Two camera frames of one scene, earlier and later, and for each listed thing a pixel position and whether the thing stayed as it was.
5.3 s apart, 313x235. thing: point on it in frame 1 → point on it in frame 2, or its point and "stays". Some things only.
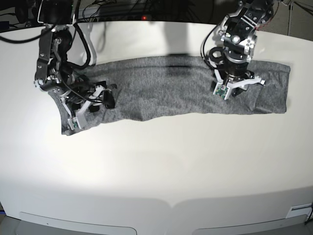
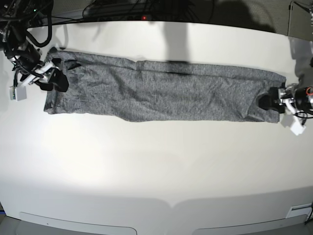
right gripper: x=226 y=81 → x=287 y=95
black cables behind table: x=134 y=10 stays
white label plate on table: x=300 y=210 stays
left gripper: x=77 y=105 → x=58 y=80
